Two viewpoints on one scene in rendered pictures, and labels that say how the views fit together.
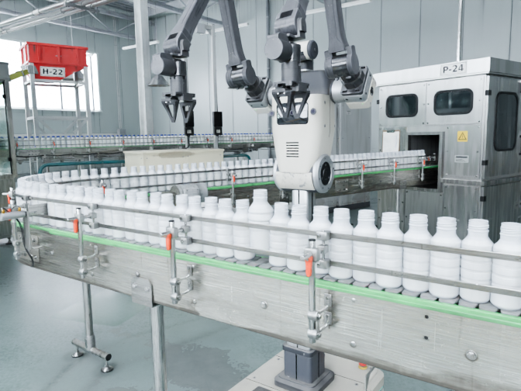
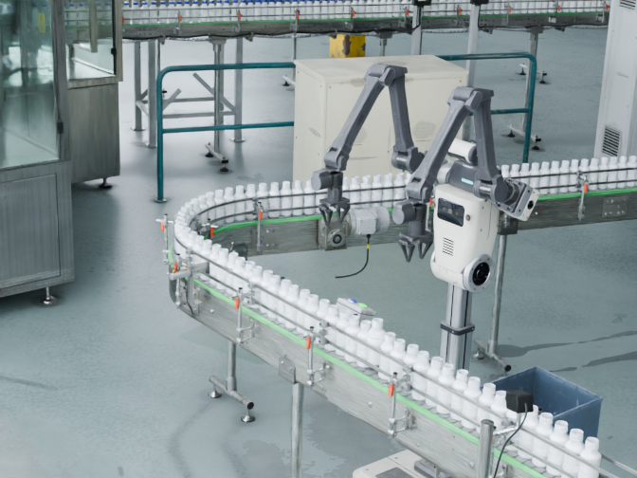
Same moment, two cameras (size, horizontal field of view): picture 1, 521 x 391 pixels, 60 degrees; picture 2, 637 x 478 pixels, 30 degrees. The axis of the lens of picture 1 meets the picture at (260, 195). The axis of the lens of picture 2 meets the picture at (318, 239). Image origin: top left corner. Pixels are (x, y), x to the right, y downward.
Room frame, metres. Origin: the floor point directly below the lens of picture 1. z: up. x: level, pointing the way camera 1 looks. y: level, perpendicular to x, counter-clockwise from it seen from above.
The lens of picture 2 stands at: (-2.52, -0.82, 2.84)
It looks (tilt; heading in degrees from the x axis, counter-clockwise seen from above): 20 degrees down; 16
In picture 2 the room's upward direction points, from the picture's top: 2 degrees clockwise
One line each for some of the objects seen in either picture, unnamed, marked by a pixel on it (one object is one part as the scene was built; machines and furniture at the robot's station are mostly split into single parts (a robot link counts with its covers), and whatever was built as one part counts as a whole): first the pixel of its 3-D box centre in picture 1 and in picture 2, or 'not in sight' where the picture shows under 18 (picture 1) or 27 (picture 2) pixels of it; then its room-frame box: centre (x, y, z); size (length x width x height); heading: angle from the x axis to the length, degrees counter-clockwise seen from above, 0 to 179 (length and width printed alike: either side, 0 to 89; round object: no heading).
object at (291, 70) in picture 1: (291, 76); (416, 228); (1.32, -0.09, 1.51); 0.10 x 0.07 x 0.07; 144
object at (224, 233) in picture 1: (225, 227); (353, 338); (1.26, 0.10, 1.08); 0.06 x 0.06 x 0.17
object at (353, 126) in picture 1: (346, 155); not in sight; (8.16, -1.57, 0.96); 0.82 x 0.50 x 1.91; 127
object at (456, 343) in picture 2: not in sight; (454, 368); (1.86, -0.18, 0.74); 0.11 x 0.11 x 0.40; 55
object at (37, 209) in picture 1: (29, 237); (191, 291); (1.74, 0.92, 0.96); 0.23 x 0.10 x 0.27; 145
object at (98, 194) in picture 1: (99, 210); (257, 286); (1.60, 0.58, 1.08); 0.06 x 0.06 x 0.17
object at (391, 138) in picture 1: (390, 144); not in sight; (4.95, -1.44, 1.22); 0.23 x 0.04 x 0.32; 37
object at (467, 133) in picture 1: (463, 162); not in sight; (5.09, -2.30, 1.00); 1.60 x 1.30 x 2.00; 127
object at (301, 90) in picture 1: (294, 102); (419, 247); (1.33, -0.10, 1.44); 0.07 x 0.07 x 0.09; 54
